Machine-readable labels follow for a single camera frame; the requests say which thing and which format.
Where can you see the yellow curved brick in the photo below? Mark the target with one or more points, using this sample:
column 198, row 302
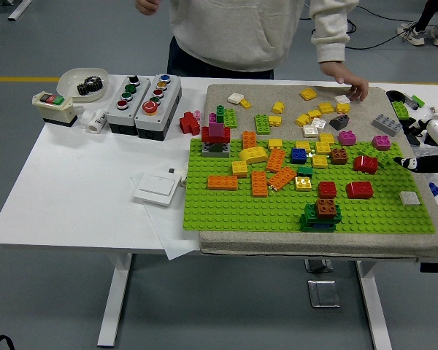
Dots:
column 253, row 154

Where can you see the small pink brick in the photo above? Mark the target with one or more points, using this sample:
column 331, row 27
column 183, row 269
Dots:
column 197, row 116

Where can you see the red square brick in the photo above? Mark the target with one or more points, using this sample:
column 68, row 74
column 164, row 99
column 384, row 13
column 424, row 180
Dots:
column 327, row 189

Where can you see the person's left hand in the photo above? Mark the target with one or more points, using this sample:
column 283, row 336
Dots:
column 346, row 78

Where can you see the white table leg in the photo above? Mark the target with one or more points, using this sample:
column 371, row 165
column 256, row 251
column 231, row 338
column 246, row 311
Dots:
column 374, row 310
column 113, row 299

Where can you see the white tile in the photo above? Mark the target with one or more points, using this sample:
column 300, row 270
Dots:
column 410, row 198
column 318, row 123
column 235, row 98
column 310, row 131
column 342, row 99

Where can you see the white paper sheet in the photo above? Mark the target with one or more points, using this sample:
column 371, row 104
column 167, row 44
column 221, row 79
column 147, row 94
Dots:
column 171, row 237

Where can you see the white table foot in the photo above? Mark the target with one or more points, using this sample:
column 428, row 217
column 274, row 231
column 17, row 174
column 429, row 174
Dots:
column 20, row 10

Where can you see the person's right hand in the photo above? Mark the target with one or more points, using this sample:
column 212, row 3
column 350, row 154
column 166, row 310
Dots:
column 146, row 5

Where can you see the red cross-shaped brick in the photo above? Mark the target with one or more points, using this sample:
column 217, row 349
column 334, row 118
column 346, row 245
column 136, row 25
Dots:
column 188, row 124

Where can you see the lime green studded baseplate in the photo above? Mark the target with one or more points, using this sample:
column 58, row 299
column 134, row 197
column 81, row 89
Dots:
column 241, row 211

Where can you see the white pipe fitting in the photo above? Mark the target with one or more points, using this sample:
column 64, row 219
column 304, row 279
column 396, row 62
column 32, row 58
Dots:
column 96, row 123

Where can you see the orange long brick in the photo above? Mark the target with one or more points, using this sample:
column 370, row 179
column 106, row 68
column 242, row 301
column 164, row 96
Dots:
column 249, row 139
column 275, row 160
column 222, row 183
column 259, row 183
column 281, row 178

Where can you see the pink square brick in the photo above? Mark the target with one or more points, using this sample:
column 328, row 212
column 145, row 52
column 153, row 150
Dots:
column 381, row 142
column 347, row 138

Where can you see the black metal gear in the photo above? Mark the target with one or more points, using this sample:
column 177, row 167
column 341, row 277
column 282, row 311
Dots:
column 91, row 86

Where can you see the white wall switch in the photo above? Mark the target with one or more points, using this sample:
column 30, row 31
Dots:
column 155, row 189

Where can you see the small yellow brick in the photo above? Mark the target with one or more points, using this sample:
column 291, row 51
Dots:
column 245, row 104

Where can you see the black flat part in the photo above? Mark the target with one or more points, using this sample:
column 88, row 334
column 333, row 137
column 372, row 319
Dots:
column 415, row 140

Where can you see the grey emergency stop box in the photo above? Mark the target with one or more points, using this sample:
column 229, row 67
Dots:
column 157, row 122

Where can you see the blue square brick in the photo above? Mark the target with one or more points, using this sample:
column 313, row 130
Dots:
column 323, row 226
column 299, row 155

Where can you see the grey four-button control box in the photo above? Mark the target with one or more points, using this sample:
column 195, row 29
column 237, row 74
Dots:
column 118, row 114

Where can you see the white plastic bowl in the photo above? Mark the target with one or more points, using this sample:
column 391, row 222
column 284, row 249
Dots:
column 67, row 82

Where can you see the metal floor plate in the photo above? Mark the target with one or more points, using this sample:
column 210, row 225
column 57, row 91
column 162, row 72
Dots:
column 323, row 293

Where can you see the cream red-green switch box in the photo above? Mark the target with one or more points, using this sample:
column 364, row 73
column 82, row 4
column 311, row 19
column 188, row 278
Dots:
column 54, row 111

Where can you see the background person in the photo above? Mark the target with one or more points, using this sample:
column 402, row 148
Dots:
column 416, row 36

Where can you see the black table control panel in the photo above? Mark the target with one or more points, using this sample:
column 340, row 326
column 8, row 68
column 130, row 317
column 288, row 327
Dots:
column 436, row 267

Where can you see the silver tool green tip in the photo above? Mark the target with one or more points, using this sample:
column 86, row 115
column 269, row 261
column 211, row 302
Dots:
column 410, row 100

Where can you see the dark green long brick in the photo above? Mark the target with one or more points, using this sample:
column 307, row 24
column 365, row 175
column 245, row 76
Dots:
column 310, row 212
column 304, row 226

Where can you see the multicolour brick tower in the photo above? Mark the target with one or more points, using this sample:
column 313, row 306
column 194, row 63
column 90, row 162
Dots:
column 215, row 135

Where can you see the person's left forearm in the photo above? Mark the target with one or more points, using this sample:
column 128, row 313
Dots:
column 330, row 33

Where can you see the brown square brick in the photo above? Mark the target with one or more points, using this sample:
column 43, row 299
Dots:
column 326, row 208
column 338, row 156

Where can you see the grey-brown foam mat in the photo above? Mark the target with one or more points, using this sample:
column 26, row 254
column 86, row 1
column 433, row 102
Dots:
column 350, row 244

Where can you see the lime green long brick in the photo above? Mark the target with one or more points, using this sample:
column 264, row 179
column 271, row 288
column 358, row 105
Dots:
column 366, row 148
column 400, row 110
column 263, row 124
column 230, row 118

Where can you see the yellow square brick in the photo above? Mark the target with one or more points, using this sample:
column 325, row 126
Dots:
column 278, row 108
column 303, row 146
column 325, row 108
column 319, row 161
column 274, row 143
column 275, row 121
column 240, row 169
column 326, row 138
column 314, row 114
column 309, row 94
column 303, row 183
column 323, row 148
column 303, row 120
column 344, row 108

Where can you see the dark grey sloped brick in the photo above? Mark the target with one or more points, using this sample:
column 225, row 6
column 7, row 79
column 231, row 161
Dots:
column 339, row 123

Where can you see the small dark green brick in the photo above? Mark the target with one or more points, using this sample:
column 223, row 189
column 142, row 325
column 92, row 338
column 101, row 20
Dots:
column 304, row 170

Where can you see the small blue brick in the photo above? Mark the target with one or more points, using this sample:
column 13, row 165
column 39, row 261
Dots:
column 435, row 189

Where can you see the metal table bracket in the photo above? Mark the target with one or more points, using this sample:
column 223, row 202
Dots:
column 317, row 266

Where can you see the light grey long brick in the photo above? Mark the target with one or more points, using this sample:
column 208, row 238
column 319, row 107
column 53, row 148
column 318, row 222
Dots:
column 387, row 125

